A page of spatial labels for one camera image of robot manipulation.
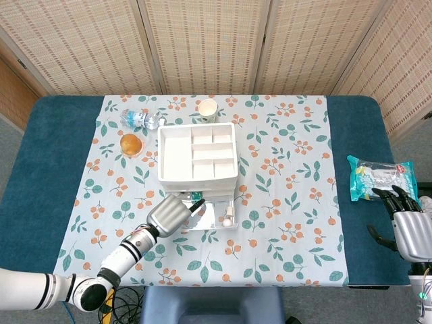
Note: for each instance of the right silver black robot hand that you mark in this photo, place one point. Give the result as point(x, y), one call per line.
point(413, 236)

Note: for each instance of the paper cup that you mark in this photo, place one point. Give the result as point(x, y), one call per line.
point(207, 109)

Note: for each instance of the clear plastic water bottle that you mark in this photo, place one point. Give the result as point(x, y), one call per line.
point(138, 119)

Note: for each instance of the teal table cover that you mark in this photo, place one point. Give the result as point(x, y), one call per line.
point(44, 185)

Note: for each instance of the woven folding screen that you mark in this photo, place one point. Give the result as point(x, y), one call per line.
point(209, 44)

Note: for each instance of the teal snack bag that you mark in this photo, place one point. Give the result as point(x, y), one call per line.
point(374, 179)

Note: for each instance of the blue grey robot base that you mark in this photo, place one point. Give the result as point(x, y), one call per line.
point(216, 305)

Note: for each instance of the wooden door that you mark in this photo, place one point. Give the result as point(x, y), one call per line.
point(13, 94)

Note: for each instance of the fruit and leaf print tablecloth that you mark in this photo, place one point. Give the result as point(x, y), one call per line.
point(270, 243)

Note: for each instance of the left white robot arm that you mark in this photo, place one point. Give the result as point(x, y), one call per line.
point(125, 254)

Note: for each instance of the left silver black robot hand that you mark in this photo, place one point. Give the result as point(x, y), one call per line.
point(167, 216)

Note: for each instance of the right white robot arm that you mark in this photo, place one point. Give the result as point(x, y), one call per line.
point(422, 297)

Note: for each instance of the white drawer organizer box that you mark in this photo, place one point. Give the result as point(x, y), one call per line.
point(175, 158)

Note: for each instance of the small white bottle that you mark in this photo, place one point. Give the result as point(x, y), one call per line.
point(229, 212)

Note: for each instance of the small white round object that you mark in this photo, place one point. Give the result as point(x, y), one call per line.
point(227, 222)

